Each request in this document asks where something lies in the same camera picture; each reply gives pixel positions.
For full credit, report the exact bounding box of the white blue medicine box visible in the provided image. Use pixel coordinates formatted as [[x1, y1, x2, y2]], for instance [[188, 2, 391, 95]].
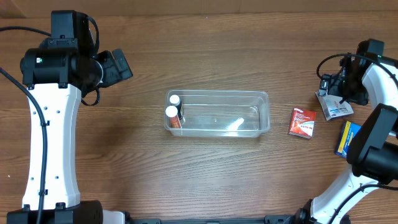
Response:
[[315, 92, 354, 121]]

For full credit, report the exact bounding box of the blue yellow VapoDrops box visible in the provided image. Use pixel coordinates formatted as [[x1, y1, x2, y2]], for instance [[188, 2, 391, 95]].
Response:
[[334, 121, 361, 158]]

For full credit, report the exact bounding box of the red medicine box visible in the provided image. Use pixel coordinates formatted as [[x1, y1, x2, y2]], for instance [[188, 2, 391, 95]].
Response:
[[289, 108, 316, 139]]

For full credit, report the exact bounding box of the black tube white cap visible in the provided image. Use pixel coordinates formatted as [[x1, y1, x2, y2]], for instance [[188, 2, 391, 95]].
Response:
[[169, 95, 183, 120]]

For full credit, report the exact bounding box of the orange Redoxon tube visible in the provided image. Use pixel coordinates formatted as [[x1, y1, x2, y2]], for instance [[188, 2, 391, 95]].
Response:
[[165, 106, 182, 128]]

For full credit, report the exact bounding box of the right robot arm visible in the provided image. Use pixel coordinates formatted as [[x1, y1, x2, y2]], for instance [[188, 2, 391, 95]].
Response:
[[284, 39, 397, 223]]

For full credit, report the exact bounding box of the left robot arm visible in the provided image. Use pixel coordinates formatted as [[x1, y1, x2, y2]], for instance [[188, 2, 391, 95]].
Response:
[[6, 10, 132, 224]]

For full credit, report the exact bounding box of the clear plastic container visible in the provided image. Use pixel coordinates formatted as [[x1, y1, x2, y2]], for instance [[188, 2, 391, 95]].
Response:
[[164, 90, 271, 138]]

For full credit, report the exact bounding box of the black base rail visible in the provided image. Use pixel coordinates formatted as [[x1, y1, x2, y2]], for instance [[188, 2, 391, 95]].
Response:
[[126, 215, 307, 224]]

